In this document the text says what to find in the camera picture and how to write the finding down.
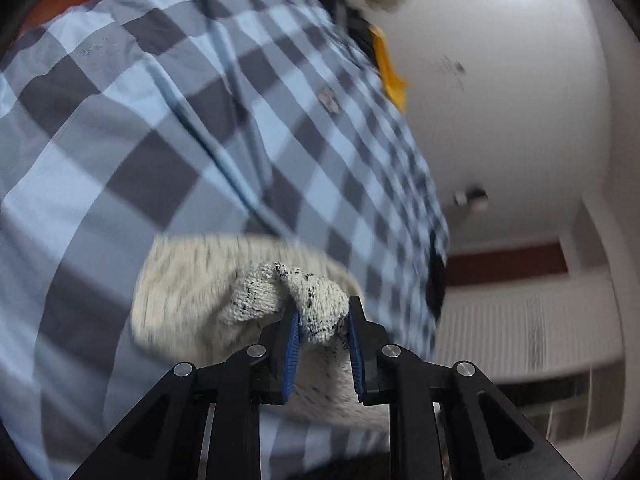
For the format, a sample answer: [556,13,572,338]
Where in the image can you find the brown wooden door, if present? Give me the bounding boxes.
[447,242,568,288]

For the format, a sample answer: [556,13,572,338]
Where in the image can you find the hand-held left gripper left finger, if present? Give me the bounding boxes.
[70,302,301,480]

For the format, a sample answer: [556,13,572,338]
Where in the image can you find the white louvered closet door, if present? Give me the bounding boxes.
[432,275,626,386]

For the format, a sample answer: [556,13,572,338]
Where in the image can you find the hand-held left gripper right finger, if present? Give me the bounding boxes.
[348,296,576,480]

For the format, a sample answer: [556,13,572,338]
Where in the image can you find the blue grey checkered blanket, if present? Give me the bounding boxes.
[0,0,451,480]

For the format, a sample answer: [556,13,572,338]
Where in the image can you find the yellow cloth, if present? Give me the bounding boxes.
[371,27,410,113]

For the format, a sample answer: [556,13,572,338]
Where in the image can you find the black cloth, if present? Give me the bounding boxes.
[427,230,448,321]

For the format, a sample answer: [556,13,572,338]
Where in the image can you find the dark grey cloth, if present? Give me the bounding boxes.
[295,0,381,56]

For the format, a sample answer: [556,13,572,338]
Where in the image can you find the small white wall fan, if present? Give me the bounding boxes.
[452,187,490,209]

